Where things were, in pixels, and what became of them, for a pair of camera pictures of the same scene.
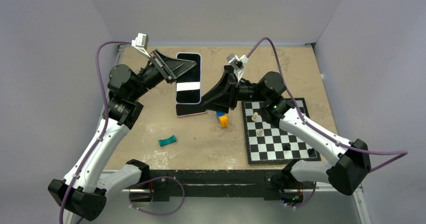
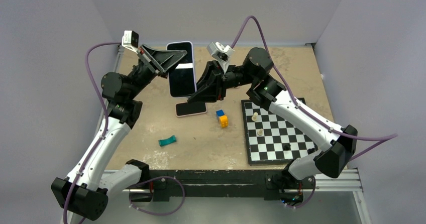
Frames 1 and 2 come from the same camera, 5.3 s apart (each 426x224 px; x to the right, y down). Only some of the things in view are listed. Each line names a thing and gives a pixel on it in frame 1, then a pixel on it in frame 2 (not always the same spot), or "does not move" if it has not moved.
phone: (183, 110) does not move
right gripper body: (240, 92) -> (235, 76)
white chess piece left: (254, 117) does not move
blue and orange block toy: (223, 118) does not move
